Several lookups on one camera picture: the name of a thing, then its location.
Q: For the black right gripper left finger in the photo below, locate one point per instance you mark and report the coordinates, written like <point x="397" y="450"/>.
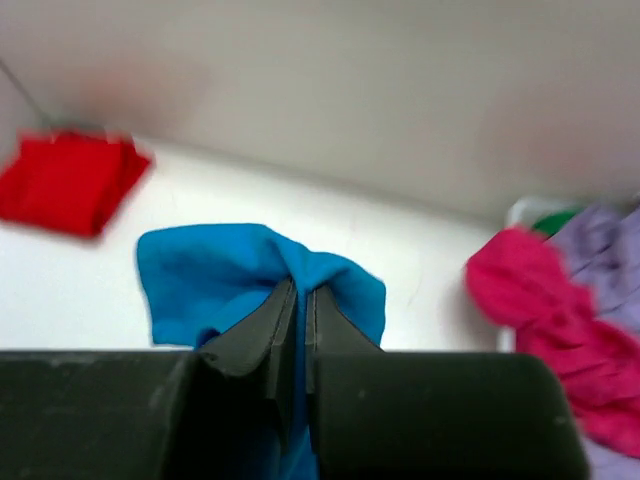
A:
<point x="251" y="370"/>

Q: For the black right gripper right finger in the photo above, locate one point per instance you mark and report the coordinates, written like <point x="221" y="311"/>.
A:
<point x="344" y="398"/>

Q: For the blue t shirt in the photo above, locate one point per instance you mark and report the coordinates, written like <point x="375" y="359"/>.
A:
<point x="204" y="278"/>

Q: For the pink t shirt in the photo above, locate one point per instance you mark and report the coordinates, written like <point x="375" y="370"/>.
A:
<point x="519" y="281"/>

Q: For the white plastic basket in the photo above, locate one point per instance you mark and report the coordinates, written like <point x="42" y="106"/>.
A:
<point x="525" y="212"/>

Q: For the green t shirt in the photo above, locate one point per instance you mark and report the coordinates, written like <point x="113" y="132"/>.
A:
<point x="551" y="224"/>

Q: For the red folded t shirt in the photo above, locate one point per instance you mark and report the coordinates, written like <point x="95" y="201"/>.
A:
<point x="69" y="182"/>

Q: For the lavender t shirt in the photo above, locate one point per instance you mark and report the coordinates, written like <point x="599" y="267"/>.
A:
<point x="600" y="245"/>

